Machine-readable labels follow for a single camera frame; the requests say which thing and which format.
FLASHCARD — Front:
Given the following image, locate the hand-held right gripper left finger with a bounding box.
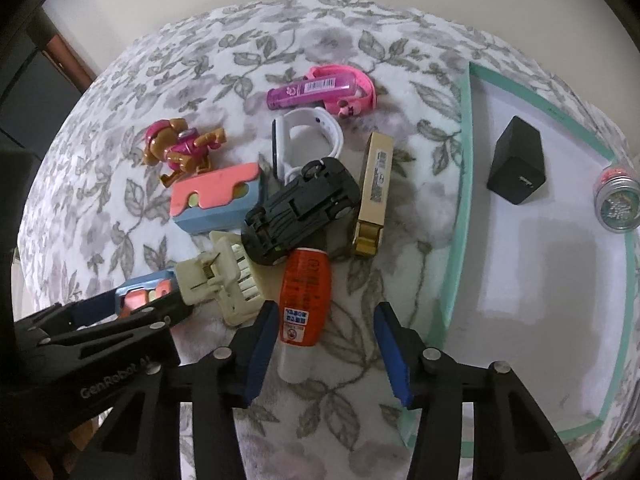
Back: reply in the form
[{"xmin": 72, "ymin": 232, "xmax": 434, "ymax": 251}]
[{"xmin": 70, "ymin": 300, "xmax": 281, "ymax": 480}]

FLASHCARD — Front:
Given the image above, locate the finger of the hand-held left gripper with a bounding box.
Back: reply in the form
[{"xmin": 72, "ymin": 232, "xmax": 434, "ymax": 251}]
[
  {"xmin": 14, "ymin": 287, "xmax": 123, "ymax": 337},
  {"xmin": 34, "ymin": 291, "xmax": 195, "ymax": 358}
]

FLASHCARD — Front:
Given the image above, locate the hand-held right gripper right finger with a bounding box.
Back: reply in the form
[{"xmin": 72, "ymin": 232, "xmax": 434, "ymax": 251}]
[{"xmin": 374, "ymin": 301, "xmax": 583, "ymax": 480}]

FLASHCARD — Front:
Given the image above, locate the small blue and orange toy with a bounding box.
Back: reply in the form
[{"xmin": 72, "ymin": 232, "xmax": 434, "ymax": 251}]
[{"xmin": 114, "ymin": 270, "xmax": 177, "ymax": 321}]

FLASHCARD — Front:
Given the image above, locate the orange bottle with white cap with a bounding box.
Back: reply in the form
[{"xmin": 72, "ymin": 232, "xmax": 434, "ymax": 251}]
[{"xmin": 277, "ymin": 248, "xmax": 332, "ymax": 383}]

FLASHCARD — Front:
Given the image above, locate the cream hair claw clip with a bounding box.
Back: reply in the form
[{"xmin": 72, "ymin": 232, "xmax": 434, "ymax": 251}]
[{"xmin": 175, "ymin": 230, "xmax": 268, "ymax": 328}]

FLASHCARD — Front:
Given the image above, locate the pink and blue toy block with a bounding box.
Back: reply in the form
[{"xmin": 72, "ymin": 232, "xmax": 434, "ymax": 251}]
[{"xmin": 170, "ymin": 162, "xmax": 263, "ymax": 235}]

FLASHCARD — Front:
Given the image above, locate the black toy car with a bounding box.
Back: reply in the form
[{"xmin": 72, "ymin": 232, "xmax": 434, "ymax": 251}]
[{"xmin": 241, "ymin": 156, "xmax": 362, "ymax": 266}]

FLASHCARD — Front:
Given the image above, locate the white tray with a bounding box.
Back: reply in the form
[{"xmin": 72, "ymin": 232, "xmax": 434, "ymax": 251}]
[{"xmin": 397, "ymin": 60, "xmax": 640, "ymax": 448}]

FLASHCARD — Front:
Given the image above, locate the brown and pink dog toy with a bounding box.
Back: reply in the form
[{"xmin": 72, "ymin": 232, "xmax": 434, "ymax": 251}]
[{"xmin": 144, "ymin": 117, "xmax": 227, "ymax": 187}]

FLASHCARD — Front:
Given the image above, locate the gold rectangular box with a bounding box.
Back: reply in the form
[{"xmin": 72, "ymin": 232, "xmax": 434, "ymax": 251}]
[{"xmin": 350, "ymin": 132, "xmax": 396, "ymax": 258}]

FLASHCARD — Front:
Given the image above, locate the black charger adapter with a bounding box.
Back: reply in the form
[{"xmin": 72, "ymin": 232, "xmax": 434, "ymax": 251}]
[{"xmin": 487, "ymin": 116, "xmax": 546, "ymax": 206}]

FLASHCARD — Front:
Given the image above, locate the white smartwatch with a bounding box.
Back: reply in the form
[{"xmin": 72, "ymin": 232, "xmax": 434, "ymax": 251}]
[{"xmin": 271, "ymin": 107, "xmax": 345, "ymax": 183}]

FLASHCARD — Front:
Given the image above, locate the pink kids watch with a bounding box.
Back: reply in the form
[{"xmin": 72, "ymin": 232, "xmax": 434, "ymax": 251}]
[{"xmin": 306, "ymin": 65, "xmax": 377, "ymax": 120}]

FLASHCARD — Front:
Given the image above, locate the purple tube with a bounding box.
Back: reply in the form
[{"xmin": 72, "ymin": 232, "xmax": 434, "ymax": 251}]
[{"xmin": 266, "ymin": 72, "xmax": 362, "ymax": 111}]

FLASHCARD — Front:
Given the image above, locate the glass jar with metal lid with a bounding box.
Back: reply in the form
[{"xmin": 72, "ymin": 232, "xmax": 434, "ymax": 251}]
[{"xmin": 592, "ymin": 164, "xmax": 640, "ymax": 233}]

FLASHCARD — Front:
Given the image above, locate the dark cabinet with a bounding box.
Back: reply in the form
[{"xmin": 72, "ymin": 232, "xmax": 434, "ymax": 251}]
[{"xmin": 0, "ymin": 7, "xmax": 83, "ymax": 171}]

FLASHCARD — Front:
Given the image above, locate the brown wooden frame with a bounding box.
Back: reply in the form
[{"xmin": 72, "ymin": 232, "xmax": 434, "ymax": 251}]
[{"xmin": 42, "ymin": 10, "xmax": 98, "ymax": 96}]

